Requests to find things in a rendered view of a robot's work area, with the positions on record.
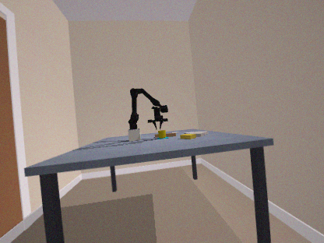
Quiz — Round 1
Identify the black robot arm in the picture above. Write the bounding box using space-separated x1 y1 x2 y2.
129 88 168 130

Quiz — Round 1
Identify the yellow rectangular block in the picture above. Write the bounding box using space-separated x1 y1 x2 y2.
180 134 196 139

